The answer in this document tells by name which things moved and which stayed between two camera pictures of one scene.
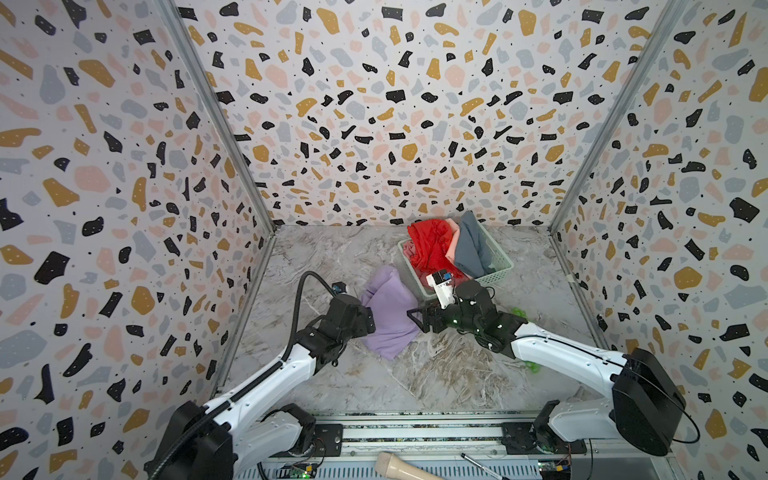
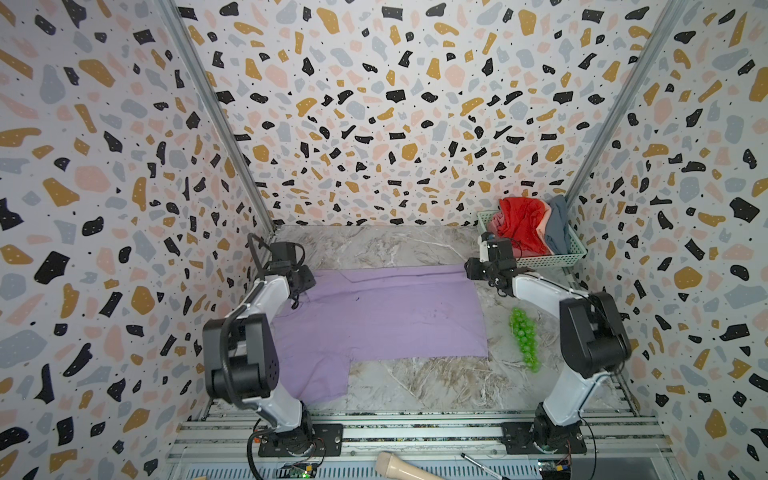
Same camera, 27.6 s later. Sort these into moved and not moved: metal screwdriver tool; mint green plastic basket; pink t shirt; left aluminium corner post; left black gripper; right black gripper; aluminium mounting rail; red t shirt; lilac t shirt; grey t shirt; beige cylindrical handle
Moved: mint green plastic basket; left black gripper; grey t shirt; pink t shirt; lilac t shirt; right black gripper; red t shirt
Not moved: left aluminium corner post; metal screwdriver tool; aluminium mounting rail; beige cylindrical handle
